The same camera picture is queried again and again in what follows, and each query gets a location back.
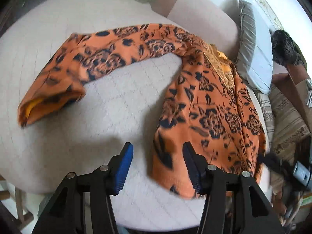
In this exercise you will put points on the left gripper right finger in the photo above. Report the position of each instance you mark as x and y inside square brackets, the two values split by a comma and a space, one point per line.
[234, 203]

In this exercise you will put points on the pink quilted mattress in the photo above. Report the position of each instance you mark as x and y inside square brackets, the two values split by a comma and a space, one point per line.
[124, 106]

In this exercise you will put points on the orange black floral garment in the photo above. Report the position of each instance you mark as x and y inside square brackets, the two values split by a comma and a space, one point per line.
[208, 104]

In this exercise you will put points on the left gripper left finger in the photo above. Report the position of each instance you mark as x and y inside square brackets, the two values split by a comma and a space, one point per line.
[65, 211]

